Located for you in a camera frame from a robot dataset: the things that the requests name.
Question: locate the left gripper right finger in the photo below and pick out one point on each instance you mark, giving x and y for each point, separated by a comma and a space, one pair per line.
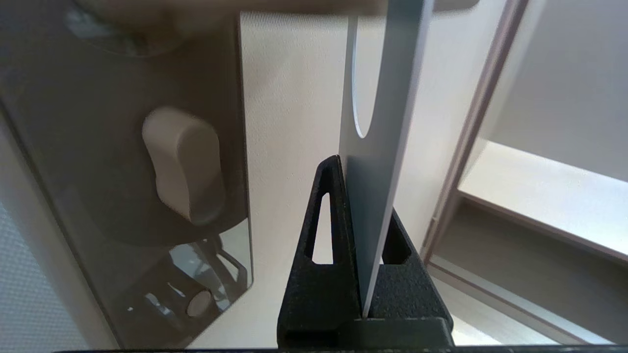
412, 299

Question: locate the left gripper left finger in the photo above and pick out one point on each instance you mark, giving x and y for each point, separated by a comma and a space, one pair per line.
319, 294

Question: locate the blue and white door hanger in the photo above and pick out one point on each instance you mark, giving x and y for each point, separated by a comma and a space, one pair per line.
378, 171

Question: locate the white room door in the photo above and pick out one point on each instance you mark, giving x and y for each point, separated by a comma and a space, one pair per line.
289, 122

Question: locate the round lock plate screw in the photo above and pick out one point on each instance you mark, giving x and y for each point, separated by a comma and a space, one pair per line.
198, 303

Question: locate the white shelf board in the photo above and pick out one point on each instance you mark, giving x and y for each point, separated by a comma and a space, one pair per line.
539, 196

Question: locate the beige keyhole cover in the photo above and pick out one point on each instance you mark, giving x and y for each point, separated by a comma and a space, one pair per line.
186, 162

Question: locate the beige cabinet panel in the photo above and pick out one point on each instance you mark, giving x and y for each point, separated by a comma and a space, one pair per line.
29, 304

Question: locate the brown metal lock plate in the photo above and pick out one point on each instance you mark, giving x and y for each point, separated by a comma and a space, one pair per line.
73, 122

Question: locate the brown wooden side frame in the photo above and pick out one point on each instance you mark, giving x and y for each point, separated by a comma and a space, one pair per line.
471, 122

